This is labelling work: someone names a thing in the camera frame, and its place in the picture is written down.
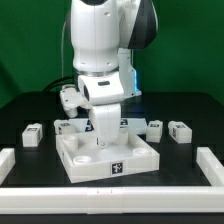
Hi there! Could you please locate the white cable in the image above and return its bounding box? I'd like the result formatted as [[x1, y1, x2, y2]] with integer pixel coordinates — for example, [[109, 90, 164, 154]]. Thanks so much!
[[60, 23, 68, 93]]

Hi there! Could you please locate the white U-shaped obstacle fence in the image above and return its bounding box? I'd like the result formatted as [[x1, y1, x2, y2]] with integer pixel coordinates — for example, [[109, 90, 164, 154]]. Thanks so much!
[[0, 147, 224, 214]]

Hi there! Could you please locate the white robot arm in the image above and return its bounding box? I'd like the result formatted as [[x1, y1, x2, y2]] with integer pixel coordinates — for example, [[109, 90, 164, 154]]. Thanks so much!
[[60, 0, 158, 147]]

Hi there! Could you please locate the white square table top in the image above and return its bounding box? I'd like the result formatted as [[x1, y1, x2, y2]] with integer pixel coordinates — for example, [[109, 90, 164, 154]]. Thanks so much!
[[56, 128, 160, 183]]

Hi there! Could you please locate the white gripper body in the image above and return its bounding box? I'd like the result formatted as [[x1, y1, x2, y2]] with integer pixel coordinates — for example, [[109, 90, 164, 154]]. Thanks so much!
[[60, 73, 124, 144]]

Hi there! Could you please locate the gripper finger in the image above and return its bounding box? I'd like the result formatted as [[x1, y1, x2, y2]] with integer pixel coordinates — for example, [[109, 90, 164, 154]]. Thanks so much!
[[97, 137, 106, 147]]

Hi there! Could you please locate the black cable bundle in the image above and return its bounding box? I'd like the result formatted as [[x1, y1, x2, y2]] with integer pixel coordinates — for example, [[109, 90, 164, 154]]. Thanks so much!
[[41, 75, 78, 94]]

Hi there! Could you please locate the white marker tag sheet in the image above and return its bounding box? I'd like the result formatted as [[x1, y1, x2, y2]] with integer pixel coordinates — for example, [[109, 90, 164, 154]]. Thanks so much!
[[70, 118, 147, 135]]

